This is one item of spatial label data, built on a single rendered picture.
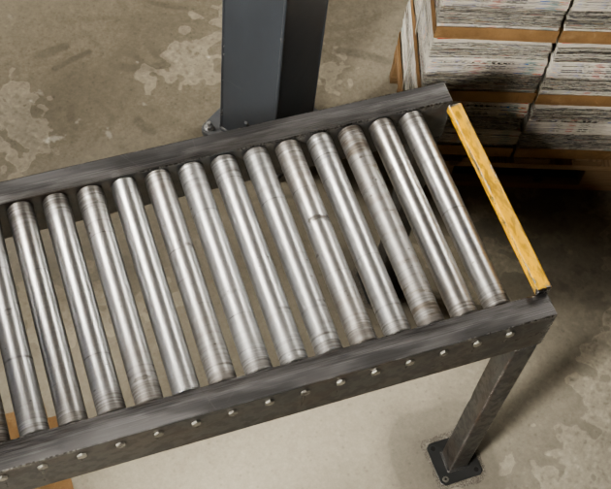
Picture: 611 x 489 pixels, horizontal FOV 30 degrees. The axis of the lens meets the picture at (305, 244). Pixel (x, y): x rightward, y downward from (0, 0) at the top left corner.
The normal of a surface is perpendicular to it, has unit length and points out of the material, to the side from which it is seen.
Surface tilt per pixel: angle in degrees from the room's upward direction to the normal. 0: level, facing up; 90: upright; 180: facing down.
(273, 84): 90
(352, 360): 0
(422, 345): 0
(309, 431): 0
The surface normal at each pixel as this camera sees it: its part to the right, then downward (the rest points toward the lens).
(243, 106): -0.60, 0.66
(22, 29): 0.07, -0.51
